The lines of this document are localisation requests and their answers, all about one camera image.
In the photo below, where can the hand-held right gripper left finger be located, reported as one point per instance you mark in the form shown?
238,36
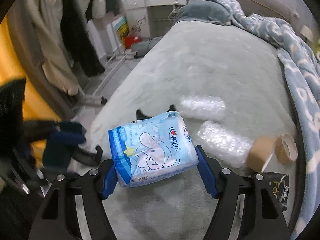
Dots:
110,181

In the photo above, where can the bed with pale grey sheet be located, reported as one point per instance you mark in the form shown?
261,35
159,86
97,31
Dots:
200,67

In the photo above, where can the black hanging garment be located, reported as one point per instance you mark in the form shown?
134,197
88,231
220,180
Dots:
77,35

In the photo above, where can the grey-blue pillow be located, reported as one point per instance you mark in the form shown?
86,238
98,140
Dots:
200,11

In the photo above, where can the yellow curtain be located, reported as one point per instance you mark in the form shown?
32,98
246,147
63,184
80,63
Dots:
32,97

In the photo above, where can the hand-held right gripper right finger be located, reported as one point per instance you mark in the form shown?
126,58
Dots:
207,177

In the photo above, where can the black snack packet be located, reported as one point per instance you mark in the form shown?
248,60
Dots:
278,188

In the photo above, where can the blue and white fleece blanket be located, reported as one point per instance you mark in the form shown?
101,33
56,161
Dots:
300,80

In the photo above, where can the white dressing desk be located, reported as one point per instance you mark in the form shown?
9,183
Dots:
140,12

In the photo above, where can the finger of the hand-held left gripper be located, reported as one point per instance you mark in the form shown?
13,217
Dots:
62,140
87,156

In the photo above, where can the clear bubble wrap piece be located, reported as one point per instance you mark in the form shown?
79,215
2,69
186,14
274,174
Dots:
202,106
222,143

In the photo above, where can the colourful picture board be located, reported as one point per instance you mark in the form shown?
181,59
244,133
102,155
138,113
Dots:
121,28

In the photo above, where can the white clothes rack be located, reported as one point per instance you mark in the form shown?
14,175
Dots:
110,75

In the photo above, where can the grey bag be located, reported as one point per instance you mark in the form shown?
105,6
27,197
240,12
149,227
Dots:
143,46

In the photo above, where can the blue printed tissue pack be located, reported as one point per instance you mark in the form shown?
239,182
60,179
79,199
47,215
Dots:
150,150

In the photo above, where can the brown cardboard tube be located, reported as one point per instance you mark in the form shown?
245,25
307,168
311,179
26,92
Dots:
260,152
281,152

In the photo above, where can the red box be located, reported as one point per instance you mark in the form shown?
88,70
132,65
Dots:
131,42

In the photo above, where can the white lampshade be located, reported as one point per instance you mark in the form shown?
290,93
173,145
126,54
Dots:
306,32

